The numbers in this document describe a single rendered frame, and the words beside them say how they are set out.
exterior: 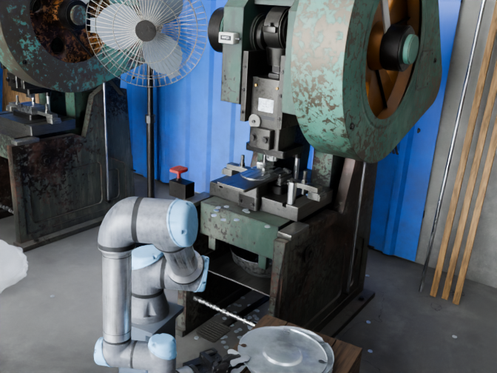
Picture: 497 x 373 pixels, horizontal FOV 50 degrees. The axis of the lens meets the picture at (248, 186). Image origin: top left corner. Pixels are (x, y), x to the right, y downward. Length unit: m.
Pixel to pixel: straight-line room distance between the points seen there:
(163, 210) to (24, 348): 1.38
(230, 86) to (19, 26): 1.19
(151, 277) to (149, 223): 0.44
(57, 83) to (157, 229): 1.85
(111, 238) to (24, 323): 1.41
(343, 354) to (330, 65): 0.96
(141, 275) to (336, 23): 0.97
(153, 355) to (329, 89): 0.91
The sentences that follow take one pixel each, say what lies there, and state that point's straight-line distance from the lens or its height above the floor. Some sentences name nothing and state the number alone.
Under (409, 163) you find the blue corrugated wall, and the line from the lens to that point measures 3.24.
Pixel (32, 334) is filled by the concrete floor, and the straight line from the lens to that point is 2.65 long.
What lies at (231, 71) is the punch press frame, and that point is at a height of 1.19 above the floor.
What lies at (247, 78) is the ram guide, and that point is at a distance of 2.16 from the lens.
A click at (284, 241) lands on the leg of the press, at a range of 2.00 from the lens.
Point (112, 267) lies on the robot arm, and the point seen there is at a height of 0.80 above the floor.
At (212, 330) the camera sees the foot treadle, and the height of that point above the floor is 0.16.
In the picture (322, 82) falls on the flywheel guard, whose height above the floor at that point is 1.24.
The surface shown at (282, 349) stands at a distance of 1.81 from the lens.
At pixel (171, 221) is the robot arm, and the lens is 1.32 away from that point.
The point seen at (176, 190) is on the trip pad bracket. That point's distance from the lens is 2.32.
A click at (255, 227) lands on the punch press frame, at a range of 2.12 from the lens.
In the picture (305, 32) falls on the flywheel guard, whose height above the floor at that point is 1.38.
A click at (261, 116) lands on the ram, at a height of 1.02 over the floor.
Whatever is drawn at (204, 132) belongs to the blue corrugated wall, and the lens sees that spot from 3.95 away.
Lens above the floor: 1.47
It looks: 20 degrees down
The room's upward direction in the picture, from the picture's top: 3 degrees clockwise
